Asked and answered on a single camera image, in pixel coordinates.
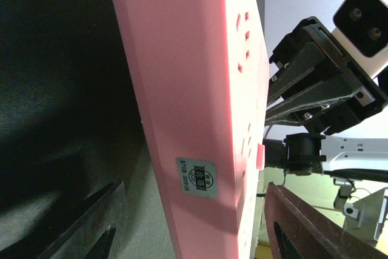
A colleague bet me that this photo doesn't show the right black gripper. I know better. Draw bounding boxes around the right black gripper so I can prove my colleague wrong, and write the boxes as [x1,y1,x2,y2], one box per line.
[265,17,387,135]

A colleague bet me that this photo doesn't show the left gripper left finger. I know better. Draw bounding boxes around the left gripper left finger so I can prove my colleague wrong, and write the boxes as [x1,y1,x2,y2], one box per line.
[0,178,127,259]

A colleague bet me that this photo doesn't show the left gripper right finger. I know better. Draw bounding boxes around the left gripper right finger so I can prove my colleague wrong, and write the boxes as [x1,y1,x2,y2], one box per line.
[264,183,387,258]

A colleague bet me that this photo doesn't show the pink triangular power strip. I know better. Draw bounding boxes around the pink triangular power strip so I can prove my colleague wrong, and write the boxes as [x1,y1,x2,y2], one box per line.
[113,0,269,258]

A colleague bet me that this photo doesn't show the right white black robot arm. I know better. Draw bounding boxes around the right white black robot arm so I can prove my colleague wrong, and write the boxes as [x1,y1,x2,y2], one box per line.
[265,17,387,246]

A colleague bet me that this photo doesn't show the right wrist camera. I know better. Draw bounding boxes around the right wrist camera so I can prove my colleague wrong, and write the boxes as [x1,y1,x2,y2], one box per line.
[333,0,387,79]

